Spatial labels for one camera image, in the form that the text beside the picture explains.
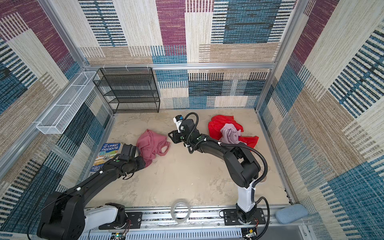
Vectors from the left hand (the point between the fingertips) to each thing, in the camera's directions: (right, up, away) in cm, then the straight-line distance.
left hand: (143, 161), depth 88 cm
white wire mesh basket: (-34, +23, -18) cm, 45 cm away
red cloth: (+46, +23, +17) cm, 54 cm away
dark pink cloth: (+4, +9, +4) cm, 10 cm away
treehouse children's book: (-25, +4, +8) cm, 27 cm away
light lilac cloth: (+51, +15, +4) cm, 54 cm away
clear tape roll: (+21, -23, -17) cm, 36 cm away
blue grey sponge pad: (+76, -21, -15) cm, 80 cm away
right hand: (+16, +15, 0) cm, 22 cm away
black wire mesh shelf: (-17, +46, +21) cm, 54 cm away
